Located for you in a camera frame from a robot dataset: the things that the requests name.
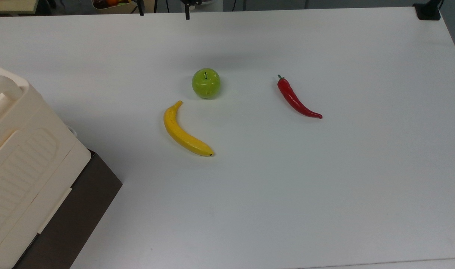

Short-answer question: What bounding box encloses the red toy chili pepper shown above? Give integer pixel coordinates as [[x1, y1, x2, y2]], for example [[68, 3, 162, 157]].
[[277, 74, 323, 119]]

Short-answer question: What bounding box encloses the green toy apple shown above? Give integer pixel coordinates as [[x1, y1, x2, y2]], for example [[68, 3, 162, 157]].
[[191, 68, 221, 99]]

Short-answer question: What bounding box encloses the yellow toy banana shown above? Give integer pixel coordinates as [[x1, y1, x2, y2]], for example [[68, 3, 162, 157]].
[[163, 100, 215, 157]]

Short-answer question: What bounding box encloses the beige side table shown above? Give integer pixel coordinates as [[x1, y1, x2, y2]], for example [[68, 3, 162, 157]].
[[0, 0, 40, 15]]

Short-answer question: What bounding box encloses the black table clamp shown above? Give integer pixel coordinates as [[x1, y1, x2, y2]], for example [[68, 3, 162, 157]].
[[413, 0, 444, 21]]

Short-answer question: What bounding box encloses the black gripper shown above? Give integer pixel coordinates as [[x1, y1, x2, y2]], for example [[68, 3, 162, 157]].
[[182, 0, 203, 20]]

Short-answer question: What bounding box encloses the bowl of fruit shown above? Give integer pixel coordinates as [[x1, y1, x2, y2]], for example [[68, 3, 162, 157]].
[[92, 0, 133, 9]]

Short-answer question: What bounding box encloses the dark brown wooden box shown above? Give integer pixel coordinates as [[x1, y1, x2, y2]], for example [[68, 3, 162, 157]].
[[13, 149, 123, 269]]

